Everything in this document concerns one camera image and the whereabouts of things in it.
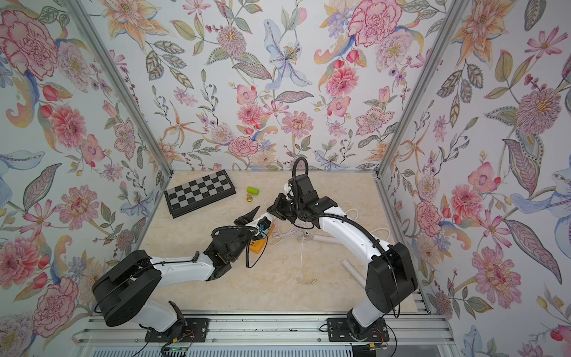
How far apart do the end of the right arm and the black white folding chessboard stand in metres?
0.48

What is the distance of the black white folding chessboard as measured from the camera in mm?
1057

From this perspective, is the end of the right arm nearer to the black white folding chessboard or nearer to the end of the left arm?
the end of the left arm

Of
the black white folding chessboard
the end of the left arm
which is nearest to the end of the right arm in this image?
the end of the left arm

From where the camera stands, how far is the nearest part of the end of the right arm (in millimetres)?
599
